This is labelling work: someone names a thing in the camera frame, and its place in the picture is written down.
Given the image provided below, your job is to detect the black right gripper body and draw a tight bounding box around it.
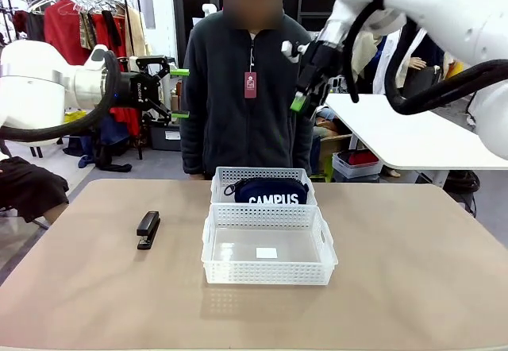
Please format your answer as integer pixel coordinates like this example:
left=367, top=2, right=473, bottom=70
left=297, top=40, right=346, bottom=95

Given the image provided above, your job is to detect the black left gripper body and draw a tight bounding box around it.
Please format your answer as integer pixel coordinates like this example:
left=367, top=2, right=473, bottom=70
left=118, top=71, right=162, bottom=110

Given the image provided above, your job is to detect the navy CAMPUS pencil case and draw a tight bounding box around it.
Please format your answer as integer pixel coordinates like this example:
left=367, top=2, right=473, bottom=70
left=223, top=176, right=311, bottom=206

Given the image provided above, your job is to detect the black stapler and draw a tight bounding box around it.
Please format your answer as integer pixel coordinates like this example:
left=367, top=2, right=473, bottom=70
left=136, top=210, right=162, bottom=251

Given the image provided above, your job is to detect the person right forearm dark sleeve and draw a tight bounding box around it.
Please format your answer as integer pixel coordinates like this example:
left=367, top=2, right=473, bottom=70
left=180, top=116, right=208, bottom=177

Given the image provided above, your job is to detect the person left forearm dark sleeve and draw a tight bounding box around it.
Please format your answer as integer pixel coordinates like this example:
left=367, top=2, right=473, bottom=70
left=292, top=117, right=318, bottom=177

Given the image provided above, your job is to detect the grey storage box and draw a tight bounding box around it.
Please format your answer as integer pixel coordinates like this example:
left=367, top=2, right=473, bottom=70
left=148, top=123, right=183, bottom=152

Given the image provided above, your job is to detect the red low hanging garment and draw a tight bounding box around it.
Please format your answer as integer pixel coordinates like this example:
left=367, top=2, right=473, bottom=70
left=108, top=106, right=142, bottom=138

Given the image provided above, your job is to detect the beige hanging garment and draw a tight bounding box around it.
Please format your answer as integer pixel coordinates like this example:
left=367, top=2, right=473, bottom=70
left=125, top=6, right=148, bottom=59

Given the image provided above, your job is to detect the cardboard box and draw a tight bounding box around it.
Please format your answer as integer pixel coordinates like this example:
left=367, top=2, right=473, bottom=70
left=317, top=133, right=355, bottom=174

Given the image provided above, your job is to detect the maroon ID badge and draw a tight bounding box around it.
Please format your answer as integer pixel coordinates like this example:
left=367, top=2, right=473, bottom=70
left=243, top=71, right=258, bottom=100

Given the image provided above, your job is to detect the red garment with black scarf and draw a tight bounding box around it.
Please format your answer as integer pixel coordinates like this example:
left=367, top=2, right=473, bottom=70
left=93, top=8, right=129, bottom=61

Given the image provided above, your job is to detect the person in dark fleece jacket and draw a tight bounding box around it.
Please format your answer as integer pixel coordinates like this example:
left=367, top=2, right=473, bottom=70
left=180, top=0, right=318, bottom=181

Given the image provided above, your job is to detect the pale standing panel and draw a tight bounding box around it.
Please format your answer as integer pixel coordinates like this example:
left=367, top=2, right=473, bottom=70
left=132, top=0, right=157, bottom=31

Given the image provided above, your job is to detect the yellow bag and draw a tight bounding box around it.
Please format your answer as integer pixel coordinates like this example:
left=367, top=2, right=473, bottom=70
left=63, top=109, right=88, bottom=124

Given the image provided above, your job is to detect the dark clothes pile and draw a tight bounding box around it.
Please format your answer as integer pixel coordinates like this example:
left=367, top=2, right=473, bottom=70
left=62, top=122, right=133, bottom=174

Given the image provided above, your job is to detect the white hanging coat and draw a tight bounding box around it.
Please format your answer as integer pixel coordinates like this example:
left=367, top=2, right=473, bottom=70
left=372, top=29, right=406, bottom=96

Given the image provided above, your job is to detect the clear crate with red contents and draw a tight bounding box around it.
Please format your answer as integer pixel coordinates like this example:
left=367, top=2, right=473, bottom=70
left=332, top=149, right=385, bottom=180

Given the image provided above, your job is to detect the brown patterned hanging garment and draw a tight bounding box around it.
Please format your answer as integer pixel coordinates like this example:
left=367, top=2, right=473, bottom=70
left=79, top=11, right=98, bottom=51

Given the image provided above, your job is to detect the white work table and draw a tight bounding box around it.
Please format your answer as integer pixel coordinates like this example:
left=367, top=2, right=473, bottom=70
left=322, top=92, right=508, bottom=172

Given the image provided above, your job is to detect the large red hanging garment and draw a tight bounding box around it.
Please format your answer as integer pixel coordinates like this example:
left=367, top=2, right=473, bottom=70
left=42, top=0, right=94, bottom=67

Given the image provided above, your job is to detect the white perforated plastic basket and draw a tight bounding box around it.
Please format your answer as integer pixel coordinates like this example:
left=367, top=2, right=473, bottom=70
left=201, top=203, right=340, bottom=287
left=210, top=166, right=318, bottom=208

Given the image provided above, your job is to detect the black handbag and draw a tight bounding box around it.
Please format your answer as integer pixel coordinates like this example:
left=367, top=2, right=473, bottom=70
left=400, top=64, right=443, bottom=100

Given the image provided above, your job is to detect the black hanging garment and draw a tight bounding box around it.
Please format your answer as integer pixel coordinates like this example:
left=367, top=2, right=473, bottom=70
left=25, top=10, right=47, bottom=43

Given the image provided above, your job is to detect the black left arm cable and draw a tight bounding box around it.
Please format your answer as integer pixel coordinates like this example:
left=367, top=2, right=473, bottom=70
left=0, top=48, right=122, bottom=142

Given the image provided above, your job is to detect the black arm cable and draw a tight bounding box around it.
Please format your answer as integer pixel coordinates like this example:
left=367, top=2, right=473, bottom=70
left=0, top=48, right=122, bottom=142
left=343, top=0, right=508, bottom=117

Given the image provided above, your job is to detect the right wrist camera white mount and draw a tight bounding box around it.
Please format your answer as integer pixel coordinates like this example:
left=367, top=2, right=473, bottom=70
left=280, top=39, right=311, bottom=65

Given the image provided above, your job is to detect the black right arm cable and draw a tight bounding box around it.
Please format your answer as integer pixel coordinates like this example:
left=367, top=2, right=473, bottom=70
left=343, top=0, right=508, bottom=117

